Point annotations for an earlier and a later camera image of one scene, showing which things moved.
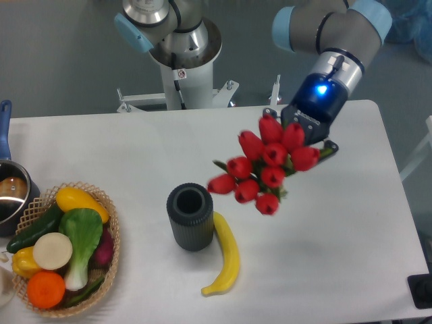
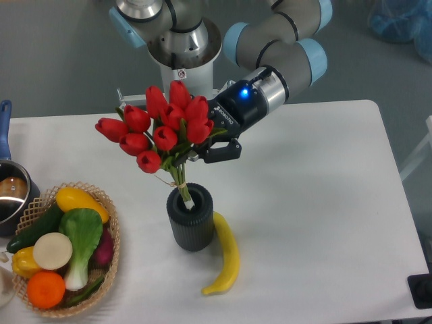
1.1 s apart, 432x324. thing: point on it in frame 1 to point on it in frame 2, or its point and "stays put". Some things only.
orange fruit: x=45 y=289 stays put
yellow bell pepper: x=23 y=262 stays put
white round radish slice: x=52 y=251 stays put
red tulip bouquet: x=258 y=174 to x=162 y=133
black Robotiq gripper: x=317 y=100 to x=233 y=110
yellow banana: x=228 y=283 stays put
